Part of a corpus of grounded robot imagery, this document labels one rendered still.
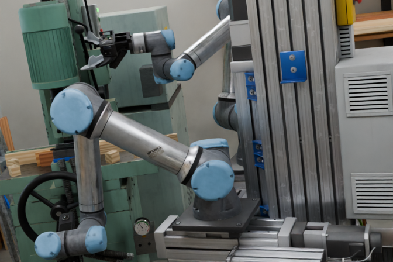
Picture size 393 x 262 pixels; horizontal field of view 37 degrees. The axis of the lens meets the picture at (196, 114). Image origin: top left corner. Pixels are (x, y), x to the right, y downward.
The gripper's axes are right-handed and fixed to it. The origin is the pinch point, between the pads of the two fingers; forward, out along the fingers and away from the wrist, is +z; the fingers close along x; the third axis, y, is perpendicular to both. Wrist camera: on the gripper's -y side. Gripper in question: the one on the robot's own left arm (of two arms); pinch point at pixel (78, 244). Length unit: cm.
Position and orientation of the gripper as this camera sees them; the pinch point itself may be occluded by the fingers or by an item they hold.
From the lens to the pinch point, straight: 207.9
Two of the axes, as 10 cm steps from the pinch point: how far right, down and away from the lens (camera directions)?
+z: 0.7, 2.7, 9.6
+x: 9.9, -1.6, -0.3
